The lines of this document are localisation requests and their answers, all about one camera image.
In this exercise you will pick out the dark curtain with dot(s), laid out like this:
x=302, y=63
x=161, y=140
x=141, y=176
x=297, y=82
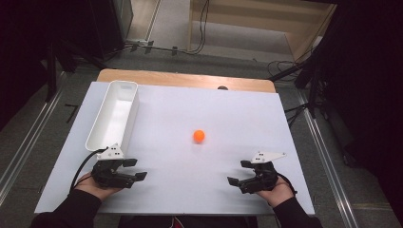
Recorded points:
x=367, y=79

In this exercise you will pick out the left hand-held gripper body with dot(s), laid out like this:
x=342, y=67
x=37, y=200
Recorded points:
x=107, y=175

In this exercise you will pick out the wooden table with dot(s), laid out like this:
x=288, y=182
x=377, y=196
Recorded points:
x=177, y=77

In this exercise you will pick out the orange ball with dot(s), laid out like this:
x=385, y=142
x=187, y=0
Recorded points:
x=199, y=136

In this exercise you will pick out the light wooden shelf unit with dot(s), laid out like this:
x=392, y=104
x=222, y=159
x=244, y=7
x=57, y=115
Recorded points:
x=253, y=14

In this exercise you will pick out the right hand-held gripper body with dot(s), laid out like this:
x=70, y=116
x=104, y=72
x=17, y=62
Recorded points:
x=263, y=177

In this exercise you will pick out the person's left hand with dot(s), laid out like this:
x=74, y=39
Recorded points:
x=90, y=186

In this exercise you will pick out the metal floor rail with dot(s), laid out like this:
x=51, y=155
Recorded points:
x=28, y=139
x=329, y=171

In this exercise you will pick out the dark cabinet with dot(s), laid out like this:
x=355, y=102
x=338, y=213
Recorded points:
x=107, y=25

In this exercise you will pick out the white plastic bin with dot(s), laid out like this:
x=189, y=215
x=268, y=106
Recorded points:
x=114, y=120

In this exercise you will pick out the white table board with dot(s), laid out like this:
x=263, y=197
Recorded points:
x=206, y=177

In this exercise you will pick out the person's right hand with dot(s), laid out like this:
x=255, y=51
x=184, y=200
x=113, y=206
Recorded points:
x=280, y=193

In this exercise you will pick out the black metal stand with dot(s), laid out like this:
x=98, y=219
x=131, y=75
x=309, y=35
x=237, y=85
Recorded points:
x=312, y=79

